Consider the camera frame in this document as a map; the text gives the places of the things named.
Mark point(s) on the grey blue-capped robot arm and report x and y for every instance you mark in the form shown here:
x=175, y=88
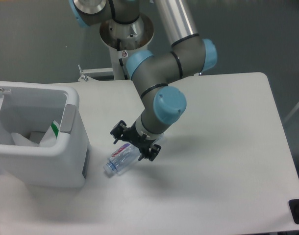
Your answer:
x=151, y=75

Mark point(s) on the white trash can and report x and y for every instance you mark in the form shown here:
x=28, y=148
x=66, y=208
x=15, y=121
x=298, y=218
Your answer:
x=32, y=108

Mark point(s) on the black device at table edge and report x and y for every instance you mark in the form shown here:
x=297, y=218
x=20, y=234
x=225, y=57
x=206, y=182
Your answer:
x=294, y=208

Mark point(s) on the white green plastic wrapper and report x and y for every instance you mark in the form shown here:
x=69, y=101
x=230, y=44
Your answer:
x=38, y=139

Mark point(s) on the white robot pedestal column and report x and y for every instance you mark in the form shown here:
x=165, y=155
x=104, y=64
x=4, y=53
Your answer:
x=119, y=59

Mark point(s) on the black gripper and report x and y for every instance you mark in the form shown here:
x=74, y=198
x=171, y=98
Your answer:
x=148, y=150

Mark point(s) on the clear plastic water bottle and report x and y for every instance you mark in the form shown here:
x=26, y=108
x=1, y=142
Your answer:
x=121, y=159

